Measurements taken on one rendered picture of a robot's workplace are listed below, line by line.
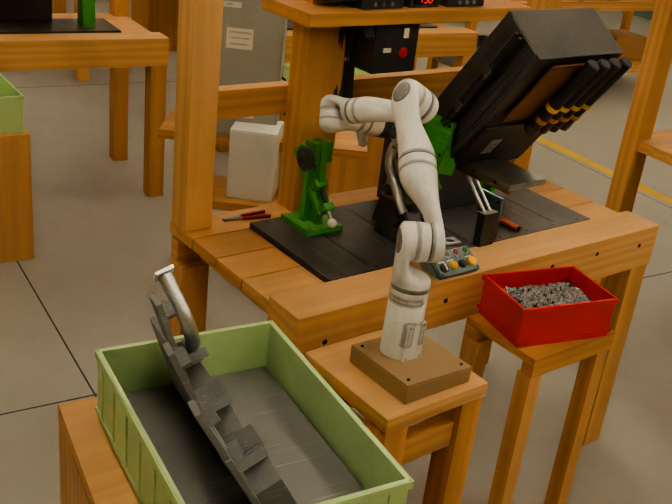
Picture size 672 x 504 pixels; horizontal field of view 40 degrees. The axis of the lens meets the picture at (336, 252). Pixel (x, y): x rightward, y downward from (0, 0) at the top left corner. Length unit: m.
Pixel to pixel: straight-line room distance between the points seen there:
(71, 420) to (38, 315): 2.03
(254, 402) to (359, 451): 0.32
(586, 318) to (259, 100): 1.16
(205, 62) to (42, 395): 1.54
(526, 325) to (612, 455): 1.25
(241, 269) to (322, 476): 0.85
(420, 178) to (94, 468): 0.96
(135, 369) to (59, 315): 2.06
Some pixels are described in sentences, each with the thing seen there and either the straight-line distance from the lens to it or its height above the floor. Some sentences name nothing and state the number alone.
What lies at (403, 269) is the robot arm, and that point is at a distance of 2.09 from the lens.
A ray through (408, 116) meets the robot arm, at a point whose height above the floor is 1.40.
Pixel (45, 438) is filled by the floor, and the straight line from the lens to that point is 3.40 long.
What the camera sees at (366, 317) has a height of 0.85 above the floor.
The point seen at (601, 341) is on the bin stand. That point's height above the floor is 0.78.
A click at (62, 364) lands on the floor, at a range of 3.78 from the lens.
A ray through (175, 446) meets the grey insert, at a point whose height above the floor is 0.85.
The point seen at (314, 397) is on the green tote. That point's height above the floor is 0.91.
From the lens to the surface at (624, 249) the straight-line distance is 3.22.
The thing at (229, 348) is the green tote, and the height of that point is 0.91.
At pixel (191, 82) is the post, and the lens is 2.61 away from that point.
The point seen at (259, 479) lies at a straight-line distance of 1.76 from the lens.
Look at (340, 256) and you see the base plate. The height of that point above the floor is 0.90.
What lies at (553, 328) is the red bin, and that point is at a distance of 2.58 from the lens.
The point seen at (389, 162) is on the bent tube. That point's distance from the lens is 2.84.
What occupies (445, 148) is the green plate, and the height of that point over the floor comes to 1.20.
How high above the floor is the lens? 2.03
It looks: 25 degrees down
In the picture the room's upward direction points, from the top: 7 degrees clockwise
